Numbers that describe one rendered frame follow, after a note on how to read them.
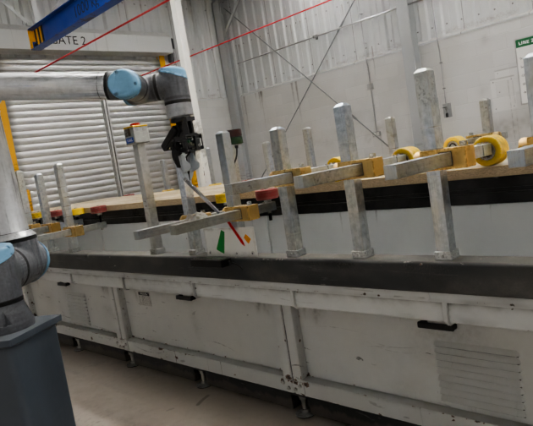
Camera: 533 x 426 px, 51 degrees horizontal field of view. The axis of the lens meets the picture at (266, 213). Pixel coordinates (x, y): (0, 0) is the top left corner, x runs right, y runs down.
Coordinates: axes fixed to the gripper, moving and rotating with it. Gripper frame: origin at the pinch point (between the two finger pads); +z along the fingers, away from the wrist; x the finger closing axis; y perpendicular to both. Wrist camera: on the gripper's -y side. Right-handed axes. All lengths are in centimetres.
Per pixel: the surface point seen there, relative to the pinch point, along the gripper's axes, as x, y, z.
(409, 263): 4, 79, 30
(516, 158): -19, 117, 5
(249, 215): 5.6, 21.6, 15.3
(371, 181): 27, 56, 10
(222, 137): 6.1, 14.1, -11.2
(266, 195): 17.2, 19.3, 10.6
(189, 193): 7.5, -10.7, 6.0
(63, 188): 7, -111, -4
